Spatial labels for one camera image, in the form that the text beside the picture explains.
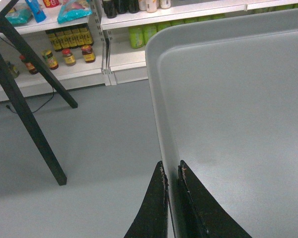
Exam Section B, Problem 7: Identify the grey plastic tray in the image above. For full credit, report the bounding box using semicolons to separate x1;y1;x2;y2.
146;8;298;238

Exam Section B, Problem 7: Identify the dark tea bottle front left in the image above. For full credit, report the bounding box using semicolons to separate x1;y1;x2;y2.
102;0;117;19

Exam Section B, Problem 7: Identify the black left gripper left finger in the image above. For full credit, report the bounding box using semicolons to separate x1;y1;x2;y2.
125;161;168;238

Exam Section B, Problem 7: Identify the teal snack bag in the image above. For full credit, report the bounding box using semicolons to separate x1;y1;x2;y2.
57;0;92;24

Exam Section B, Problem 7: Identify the black power cable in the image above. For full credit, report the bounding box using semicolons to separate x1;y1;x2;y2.
0;31;55;115

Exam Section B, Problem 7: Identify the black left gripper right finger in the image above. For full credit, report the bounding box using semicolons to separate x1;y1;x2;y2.
178;160;251;238

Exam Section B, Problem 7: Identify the white metal shelf unit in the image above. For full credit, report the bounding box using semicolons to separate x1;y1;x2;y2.
0;0;298;97

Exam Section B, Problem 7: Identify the red lid sauce jar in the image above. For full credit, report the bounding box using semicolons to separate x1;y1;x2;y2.
19;55;39;75
62;49;76;66
81;45;95;63

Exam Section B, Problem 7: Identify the yellow label sauce jar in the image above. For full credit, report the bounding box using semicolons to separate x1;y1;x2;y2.
41;50;59;70

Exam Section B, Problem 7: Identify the green drink bottle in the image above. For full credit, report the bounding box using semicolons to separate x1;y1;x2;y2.
128;26;144;49
143;24;157;45

